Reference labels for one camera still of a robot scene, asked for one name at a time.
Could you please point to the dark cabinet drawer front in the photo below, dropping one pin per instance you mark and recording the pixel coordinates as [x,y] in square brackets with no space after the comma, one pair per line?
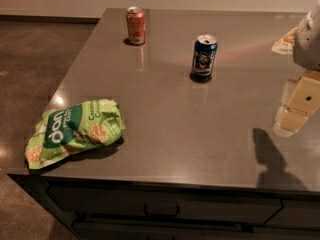
[194,204]

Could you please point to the green rice chip bag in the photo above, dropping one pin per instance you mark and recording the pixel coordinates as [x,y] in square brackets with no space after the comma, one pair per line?
[62,133]

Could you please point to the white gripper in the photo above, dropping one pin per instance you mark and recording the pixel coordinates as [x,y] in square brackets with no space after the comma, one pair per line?
[308,44]

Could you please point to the blue pepsi can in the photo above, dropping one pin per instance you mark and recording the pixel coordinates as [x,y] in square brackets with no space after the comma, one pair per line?
[205,49]

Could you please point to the black drawer handle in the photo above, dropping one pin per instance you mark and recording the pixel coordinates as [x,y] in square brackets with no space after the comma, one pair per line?
[167,210]

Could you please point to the orange soda can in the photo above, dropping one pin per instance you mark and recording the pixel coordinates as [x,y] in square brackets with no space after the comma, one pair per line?
[136,25]

